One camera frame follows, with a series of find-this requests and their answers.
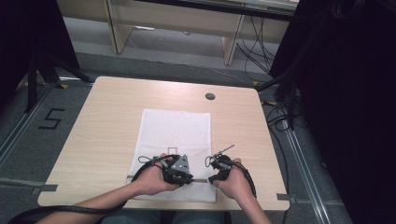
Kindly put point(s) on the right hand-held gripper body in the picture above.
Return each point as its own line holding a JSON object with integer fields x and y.
{"x": 222, "y": 165}

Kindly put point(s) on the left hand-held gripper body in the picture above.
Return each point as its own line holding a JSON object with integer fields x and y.
{"x": 177, "y": 169}

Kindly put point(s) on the white towel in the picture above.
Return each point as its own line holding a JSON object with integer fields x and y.
{"x": 177, "y": 130}

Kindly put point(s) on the person's right hand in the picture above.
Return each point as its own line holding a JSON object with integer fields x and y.
{"x": 235, "y": 183}

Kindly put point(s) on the person's left hand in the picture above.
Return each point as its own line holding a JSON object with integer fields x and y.
{"x": 152, "y": 180}

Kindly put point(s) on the person's legs in jeans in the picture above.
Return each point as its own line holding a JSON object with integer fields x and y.
{"x": 140, "y": 218}

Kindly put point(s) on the grey tape strip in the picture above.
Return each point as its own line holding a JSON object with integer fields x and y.
{"x": 43, "y": 188}
{"x": 282, "y": 197}

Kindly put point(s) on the round grey table grommet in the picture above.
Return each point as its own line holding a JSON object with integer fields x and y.
{"x": 210, "y": 96}

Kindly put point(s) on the black metal stand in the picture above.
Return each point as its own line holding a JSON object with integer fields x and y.
{"x": 291, "y": 102}

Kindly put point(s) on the black curtain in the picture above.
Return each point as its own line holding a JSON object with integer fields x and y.
{"x": 28, "y": 31}
{"x": 348, "y": 93}

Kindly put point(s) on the light wooden desk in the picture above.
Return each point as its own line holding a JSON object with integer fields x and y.
{"x": 174, "y": 21}

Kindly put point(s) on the black tripod stand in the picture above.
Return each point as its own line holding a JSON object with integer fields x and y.
{"x": 31, "y": 81}

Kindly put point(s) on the metal floor rail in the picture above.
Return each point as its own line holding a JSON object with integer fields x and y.
{"x": 306, "y": 174}
{"x": 21, "y": 127}

